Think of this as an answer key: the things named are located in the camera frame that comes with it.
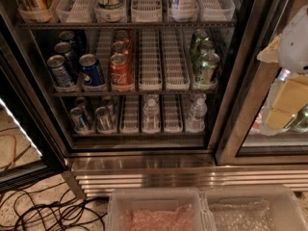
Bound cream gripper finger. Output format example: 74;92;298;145
257;35;281;63

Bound blue pepsi can front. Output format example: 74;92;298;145
79;54;105;87

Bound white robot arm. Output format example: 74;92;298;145
257;5;308;74

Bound green can middle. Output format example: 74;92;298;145
193;40;216;60

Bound green can rear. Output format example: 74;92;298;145
190;29;209;55

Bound red coca-cola can middle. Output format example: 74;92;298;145
112;41;130;56

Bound red coca-cola can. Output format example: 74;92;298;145
110;53;131;87
114;30;131;44
112;41;130;56

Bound red coca-cola can rear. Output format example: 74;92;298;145
114;30;131;44

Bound red coca-cola can front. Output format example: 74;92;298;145
110;53;131;87

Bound silver can bottom left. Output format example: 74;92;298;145
69;107;90;132

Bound dark can rear left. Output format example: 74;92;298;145
59;31;85;56

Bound dark can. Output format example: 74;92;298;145
59;31;85;56
54;41;79;72

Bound dark can middle left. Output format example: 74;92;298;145
54;41;79;72

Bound stainless fridge base grille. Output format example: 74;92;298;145
62;153;308;199

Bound blue silver can front left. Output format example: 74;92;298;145
47;55;75;88

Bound open fridge door left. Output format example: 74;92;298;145
0;18;64;193

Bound water bottle right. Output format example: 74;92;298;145
187;98;207;133

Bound water bottle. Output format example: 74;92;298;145
187;98;207;133
142;98;160;134

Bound water bottle left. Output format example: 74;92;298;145
142;98;160;134

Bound clear bin pink bubble wrap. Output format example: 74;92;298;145
106;188;211;231

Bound orange cable on floor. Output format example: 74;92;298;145
0;132;17;171

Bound black cables on floor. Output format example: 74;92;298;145
0;180;107;231

